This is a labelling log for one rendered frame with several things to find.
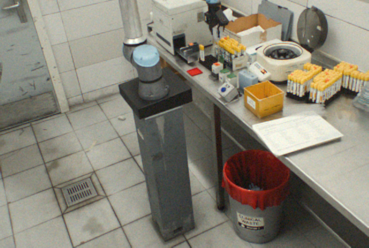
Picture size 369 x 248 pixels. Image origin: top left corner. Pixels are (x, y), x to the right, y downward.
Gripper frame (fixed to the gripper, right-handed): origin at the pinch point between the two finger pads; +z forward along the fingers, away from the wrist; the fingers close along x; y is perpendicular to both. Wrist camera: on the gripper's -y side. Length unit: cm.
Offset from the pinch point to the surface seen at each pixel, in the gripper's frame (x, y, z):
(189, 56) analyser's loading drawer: 10.4, 15.2, 12.3
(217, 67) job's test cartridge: 5.8, -8.3, 11.1
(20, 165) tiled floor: 118, 103, 105
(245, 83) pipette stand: 2.3, -29.4, 12.4
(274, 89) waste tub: -2.7, -45.0, 10.1
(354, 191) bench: 10, -106, 18
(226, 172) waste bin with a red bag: 17, -30, 63
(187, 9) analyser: 1.1, 32.0, -8.2
